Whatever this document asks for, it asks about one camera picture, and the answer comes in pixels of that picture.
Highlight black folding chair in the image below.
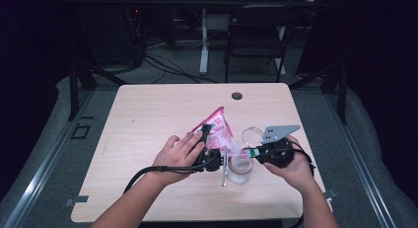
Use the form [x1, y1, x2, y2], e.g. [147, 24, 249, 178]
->
[224, 4, 299, 84]

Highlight black metal stand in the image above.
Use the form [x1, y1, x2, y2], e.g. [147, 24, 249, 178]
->
[67, 61, 130, 122]
[289, 61, 349, 125]

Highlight pink printed plastic bag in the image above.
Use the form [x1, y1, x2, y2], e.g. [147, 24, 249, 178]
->
[191, 106, 261, 159]

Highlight black floor cables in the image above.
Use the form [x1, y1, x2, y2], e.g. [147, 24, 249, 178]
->
[142, 53, 220, 85]

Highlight grey tape piece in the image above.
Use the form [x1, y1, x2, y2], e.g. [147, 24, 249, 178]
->
[323, 188, 338, 201]
[63, 194, 90, 207]

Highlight grey box under desk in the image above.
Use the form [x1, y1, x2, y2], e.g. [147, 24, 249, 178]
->
[206, 13, 232, 33]

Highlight white desk leg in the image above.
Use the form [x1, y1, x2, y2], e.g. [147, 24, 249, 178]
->
[198, 8, 211, 76]

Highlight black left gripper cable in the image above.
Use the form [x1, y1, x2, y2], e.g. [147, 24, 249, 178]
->
[122, 155, 219, 194]

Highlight person's right hand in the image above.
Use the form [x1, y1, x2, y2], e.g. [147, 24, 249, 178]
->
[264, 135, 316, 189]

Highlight black tape square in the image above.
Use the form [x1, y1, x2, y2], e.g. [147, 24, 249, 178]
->
[70, 123, 92, 140]

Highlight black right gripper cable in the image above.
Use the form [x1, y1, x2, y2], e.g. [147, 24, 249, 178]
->
[289, 148, 316, 177]

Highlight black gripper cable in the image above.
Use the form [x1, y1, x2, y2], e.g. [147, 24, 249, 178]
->
[122, 155, 219, 194]
[289, 148, 316, 177]

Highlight person's left hand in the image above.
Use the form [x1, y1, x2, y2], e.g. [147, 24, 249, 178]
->
[152, 131, 207, 187]

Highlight aluminium floor rail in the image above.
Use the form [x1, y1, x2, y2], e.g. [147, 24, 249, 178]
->
[323, 89, 397, 228]
[2, 89, 97, 228]

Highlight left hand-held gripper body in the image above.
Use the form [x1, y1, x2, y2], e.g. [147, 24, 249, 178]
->
[193, 145, 229, 189]

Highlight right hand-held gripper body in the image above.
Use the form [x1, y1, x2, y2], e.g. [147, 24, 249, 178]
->
[255, 124, 302, 169]

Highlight clear glass jar with lid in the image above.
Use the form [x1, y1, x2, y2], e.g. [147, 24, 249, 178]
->
[226, 126, 264, 186]

